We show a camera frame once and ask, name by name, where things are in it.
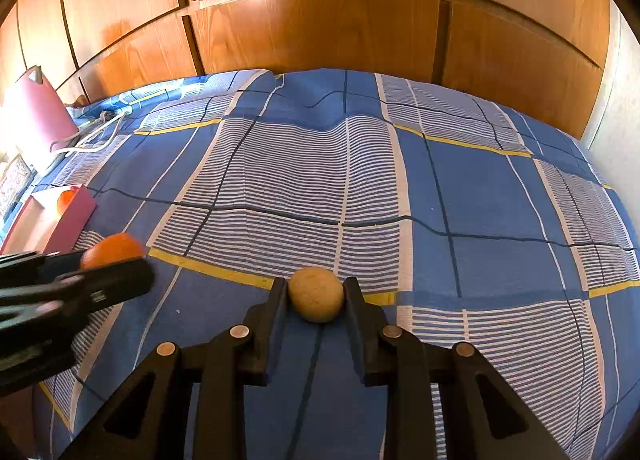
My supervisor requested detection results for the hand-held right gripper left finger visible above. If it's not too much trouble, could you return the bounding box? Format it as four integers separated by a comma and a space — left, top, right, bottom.
60, 277, 288, 460

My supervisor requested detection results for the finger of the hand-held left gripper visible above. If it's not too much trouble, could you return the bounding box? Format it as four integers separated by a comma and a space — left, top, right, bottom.
0, 257, 155, 323
0, 250, 85, 289

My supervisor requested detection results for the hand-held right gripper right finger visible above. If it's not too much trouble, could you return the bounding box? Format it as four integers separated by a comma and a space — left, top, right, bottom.
344, 277, 571, 460

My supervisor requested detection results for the orange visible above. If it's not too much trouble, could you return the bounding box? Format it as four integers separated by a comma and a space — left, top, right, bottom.
80, 233, 146, 271

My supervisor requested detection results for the brown kiwi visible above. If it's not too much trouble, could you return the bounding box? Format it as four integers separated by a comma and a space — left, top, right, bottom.
288, 267, 346, 324

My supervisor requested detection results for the pink box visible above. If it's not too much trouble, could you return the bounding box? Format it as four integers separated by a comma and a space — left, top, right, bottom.
0, 185, 98, 257

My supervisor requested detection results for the round orange-red fruit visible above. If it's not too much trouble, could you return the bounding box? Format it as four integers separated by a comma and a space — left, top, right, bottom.
56, 186, 81, 216

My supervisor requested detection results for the patterned box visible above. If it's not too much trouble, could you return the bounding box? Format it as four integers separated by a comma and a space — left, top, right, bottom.
0, 153, 36, 218

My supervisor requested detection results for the pink electric kettle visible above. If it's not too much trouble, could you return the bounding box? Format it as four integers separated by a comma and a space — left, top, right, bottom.
0, 65, 80, 173

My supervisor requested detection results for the blue plaid bedsheet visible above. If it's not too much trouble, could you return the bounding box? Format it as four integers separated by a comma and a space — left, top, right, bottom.
30, 68, 640, 460

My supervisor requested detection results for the wooden wardrobe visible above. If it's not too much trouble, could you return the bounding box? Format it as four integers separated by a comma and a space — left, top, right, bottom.
0, 0, 621, 141

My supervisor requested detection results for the white power cable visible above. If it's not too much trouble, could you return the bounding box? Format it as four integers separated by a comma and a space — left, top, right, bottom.
50, 108, 133, 155

